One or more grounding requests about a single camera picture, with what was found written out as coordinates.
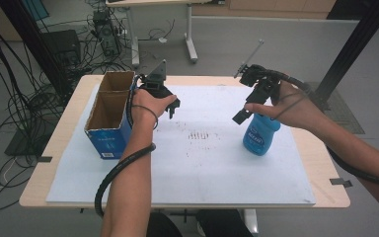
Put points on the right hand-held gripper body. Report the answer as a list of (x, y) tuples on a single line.
[(260, 79)]

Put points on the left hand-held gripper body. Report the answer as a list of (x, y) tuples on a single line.
[(154, 84)]

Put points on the blue plastic bottle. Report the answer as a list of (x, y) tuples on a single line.
[(261, 138)]

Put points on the blue cardboard box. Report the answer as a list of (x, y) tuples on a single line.
[(110, 138)]

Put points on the person's left hand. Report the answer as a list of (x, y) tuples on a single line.
[(146, 103)]

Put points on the person's right hand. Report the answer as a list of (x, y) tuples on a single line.
[(296, 112)]

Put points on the white table mat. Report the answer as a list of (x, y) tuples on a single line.
[(194, 164)]

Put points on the white background desk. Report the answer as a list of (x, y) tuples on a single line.
[(189, 33)]

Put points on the black computer tower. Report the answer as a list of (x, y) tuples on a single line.
[(107, 33)]

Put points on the wooden cabinet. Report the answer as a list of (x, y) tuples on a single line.
[(276, 8)]

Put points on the grey floor grate mat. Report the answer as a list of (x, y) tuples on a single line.
[(345, 115)]

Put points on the black box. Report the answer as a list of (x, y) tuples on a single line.
[(62, 44)]

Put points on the person's right leg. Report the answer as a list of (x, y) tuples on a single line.
[(223, 223)]

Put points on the person's leg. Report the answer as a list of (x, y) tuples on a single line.
[(164, 227), (223, 223)]

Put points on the light wooden table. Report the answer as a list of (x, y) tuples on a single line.
[(59, 144)]

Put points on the white shoe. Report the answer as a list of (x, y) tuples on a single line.
[(201, 228)]

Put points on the black tape piece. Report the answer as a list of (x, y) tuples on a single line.
[(340, 182), (44, 159)]

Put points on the person's left leg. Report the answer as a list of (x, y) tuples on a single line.
[(164, 227)]

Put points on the teal panel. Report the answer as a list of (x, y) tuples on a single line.
[(36, 8)]

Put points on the black flat floor base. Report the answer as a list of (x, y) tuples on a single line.
[(23, 144)]

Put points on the black metal post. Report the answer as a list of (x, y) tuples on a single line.
[(352, 49), (29, 39)]

